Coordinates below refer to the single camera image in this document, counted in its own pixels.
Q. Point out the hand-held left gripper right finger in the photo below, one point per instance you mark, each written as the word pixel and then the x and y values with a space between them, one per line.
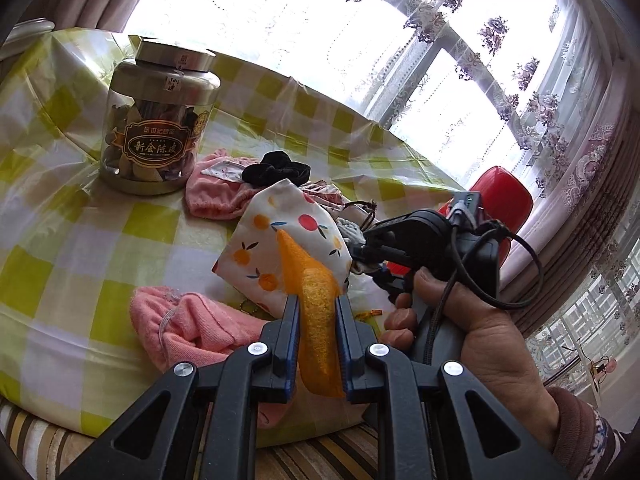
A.
pixel 342 355

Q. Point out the person's right hand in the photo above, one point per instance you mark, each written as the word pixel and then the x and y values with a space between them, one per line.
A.
pixel 500 350

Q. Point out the pink plush cloth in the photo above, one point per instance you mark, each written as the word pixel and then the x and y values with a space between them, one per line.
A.
pixel 210 197
pixel 200 320

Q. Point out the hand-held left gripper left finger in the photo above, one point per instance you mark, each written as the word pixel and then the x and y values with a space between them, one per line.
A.
pixel 293 360

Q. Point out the fruit print cloth pouch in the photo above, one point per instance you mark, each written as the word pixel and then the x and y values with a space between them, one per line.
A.
pixel 280 230

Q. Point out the orange cloth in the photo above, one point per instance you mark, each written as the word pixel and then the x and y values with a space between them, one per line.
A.
pixel 317 320

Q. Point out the white cabinet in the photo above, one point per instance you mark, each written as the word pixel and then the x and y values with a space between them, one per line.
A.
pixel 30 27

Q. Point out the person's right forearm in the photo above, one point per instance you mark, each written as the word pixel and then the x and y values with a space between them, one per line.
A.
pixel 580 425

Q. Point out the clear jar with silver lid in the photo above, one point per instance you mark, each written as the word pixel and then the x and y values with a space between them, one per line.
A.
pixel 150 140

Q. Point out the white window frame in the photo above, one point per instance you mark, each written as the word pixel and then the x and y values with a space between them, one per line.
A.
pixel 425 75

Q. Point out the grey knit cloth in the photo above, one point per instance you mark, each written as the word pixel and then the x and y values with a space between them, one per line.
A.
pixel 350 232

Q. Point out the green checkered plastic tablecloth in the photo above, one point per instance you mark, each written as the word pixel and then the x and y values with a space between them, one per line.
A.
pixel 75 240

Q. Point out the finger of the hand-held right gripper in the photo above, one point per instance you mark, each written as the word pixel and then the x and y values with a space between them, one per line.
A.
pixel 372 255
pixel 392 285

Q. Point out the black scrunchie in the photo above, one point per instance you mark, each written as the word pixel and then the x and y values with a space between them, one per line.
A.
pixel 275 167

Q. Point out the striped sofa cushion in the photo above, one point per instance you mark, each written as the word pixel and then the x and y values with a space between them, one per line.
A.
pixel 40 440

